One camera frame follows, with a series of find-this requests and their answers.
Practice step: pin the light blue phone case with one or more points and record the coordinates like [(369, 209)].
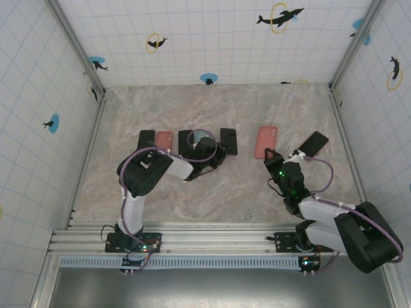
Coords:
[(199, 134)]

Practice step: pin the purple-edged black smartphone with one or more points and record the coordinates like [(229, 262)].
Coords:
[(147, 138)]

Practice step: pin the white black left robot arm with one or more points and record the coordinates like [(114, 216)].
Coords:
[(144, 173)]

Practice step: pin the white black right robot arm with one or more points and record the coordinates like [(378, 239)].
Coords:
[(366, 237)]

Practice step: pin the black fish blue circle sticker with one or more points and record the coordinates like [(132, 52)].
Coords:
[(96, 61), (367, 40), (358, 23), (208, 77), (55, 123)]

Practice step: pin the small controller circuit board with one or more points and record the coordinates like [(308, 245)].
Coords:
[(309, 263), (131, 262)]

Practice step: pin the aluminium mounting beam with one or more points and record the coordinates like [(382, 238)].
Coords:
[(218, 239)]

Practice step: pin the grey metal panel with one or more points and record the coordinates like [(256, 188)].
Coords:
[(224, 288)]

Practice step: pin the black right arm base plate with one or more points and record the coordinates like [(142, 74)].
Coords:
[(282, 244)]

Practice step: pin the aluminium table side rail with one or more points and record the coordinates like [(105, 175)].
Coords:
[(86, 160), (345, 128)]

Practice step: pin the aluminium corner post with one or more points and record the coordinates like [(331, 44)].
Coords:
[(348, 61), (77, 45)]

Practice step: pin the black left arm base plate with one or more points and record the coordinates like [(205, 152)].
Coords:
[(110, 247)]

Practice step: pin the aluminium frame leg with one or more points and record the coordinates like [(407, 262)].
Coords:
[(394, 290), (45, 285)]

